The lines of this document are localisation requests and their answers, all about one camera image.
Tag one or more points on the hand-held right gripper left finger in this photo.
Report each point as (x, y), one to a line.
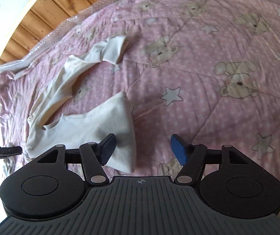
(109, 149)

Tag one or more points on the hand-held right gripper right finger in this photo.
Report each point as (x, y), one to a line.
(179, 151)

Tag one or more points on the pink bear print blanket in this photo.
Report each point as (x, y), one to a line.
(191, 66)

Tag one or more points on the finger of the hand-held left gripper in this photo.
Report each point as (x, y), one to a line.
(14, 150)

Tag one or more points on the pale long-sleeved shirt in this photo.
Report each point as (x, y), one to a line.
(100, 117)

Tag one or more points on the wooden plank panel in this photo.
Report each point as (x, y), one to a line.
(56, 2)

